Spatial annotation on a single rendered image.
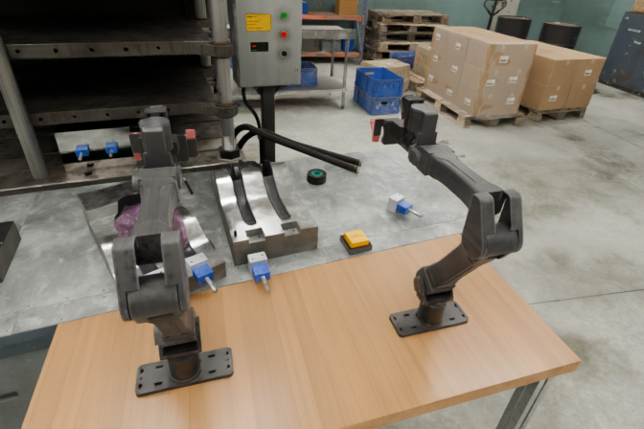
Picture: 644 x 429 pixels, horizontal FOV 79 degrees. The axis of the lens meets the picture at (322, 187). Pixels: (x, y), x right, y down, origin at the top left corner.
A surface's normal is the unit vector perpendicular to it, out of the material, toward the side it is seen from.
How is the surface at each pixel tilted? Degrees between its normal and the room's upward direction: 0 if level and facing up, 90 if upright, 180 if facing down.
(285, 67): 90
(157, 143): 89
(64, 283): 0
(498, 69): 83
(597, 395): 0
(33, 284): 0
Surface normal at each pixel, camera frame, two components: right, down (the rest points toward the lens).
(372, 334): 0.05, -0.86
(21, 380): 0.36, 0.48
